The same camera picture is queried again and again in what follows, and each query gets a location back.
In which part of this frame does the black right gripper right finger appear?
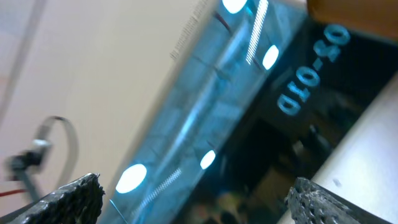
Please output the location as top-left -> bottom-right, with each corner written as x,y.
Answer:
285,177 -> 390,224

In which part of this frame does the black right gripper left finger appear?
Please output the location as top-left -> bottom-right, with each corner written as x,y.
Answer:
1,173 -> 104,224

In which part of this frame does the glass window with lettering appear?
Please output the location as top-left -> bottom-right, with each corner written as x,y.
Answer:
100,1 -> 397,223

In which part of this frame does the grey overhead camera mount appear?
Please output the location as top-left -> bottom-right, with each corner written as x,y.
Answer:
1,116 -> 79,202

